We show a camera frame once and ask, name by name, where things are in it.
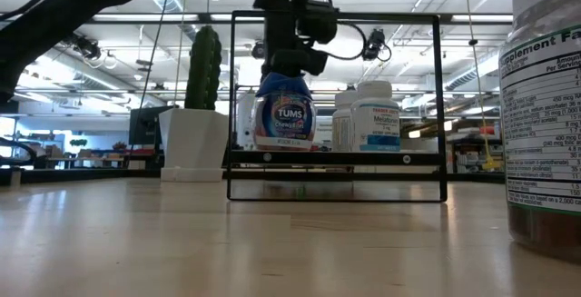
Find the plain white pill bottle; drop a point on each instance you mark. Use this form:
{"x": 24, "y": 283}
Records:
{"x": 341, "y": 124}

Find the black overhead camera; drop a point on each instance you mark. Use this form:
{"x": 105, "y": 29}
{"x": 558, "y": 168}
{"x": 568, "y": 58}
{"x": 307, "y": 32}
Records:
{"x": 374, "y": 42}

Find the white background panel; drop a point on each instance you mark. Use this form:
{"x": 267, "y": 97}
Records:
{"x": 245, "y": 124}

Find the white square planter pot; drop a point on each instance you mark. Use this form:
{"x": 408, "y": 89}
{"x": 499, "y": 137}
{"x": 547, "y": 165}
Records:
{"x": 193, "y": 142}

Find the black computer monitor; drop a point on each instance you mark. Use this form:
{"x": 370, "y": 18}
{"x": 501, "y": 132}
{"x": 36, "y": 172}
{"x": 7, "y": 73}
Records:
{"x": 143, "y": 126}

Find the Tums bottle blue cap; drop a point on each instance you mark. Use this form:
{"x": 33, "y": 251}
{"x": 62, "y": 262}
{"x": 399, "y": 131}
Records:
{"x": 283, "y": 120}

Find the red storage bin rack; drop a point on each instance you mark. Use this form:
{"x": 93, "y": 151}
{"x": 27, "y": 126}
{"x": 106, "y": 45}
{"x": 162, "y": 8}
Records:
{"x": 486, "y": 130}

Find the green label gummy vitamin jar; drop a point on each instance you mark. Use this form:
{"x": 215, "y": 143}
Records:
{"x": 540, "y": 129}

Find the white Melatonin bottle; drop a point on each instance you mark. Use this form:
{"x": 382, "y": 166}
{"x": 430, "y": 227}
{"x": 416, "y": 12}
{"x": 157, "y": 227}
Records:
{"x": 376, "y": 124}

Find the grey storage bin rack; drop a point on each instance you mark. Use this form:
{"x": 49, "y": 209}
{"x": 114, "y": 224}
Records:
{"x": 472, "y": 158}

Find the black frame wooden shelf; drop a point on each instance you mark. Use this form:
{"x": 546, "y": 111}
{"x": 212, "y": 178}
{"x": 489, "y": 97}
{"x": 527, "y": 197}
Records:
{"x": 336, "y": 158}

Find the green cactus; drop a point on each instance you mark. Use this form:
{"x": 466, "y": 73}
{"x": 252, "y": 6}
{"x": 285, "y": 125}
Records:
{"x": 203, "y": 70}

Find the round black ceiling camera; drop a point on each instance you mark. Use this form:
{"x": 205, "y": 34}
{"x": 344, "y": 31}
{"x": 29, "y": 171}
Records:
{"x": 257, "y": 51}

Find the yellow hanging power plug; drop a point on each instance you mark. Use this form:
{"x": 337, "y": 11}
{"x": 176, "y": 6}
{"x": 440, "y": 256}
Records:
{"x": 490, "y": 164}

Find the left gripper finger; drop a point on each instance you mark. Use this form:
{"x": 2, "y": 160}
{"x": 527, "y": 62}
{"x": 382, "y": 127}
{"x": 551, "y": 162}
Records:
{"x": 290, "y": 61}
{"x": 319, "y": 63}

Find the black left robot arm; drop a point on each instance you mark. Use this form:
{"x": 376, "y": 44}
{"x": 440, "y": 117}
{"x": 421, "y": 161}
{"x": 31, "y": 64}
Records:
{"x": 54, "y": 20}

